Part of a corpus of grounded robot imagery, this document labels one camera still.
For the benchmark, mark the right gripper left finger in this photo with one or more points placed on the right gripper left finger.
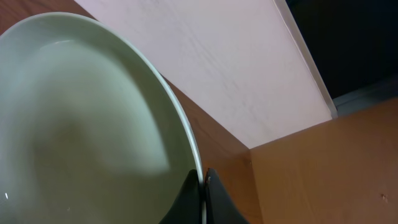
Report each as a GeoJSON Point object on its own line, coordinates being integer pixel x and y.
{"type": "Point", "coordinates": [186, 208]}

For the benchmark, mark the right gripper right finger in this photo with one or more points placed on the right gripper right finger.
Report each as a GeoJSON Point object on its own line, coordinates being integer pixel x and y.
{"type": "Point", "coordinates": [220, 208]}

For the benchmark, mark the light green plate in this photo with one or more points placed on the light green plate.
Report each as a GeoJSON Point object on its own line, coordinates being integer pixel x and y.
{"type": "Point", "coordinates": [90, 130]}

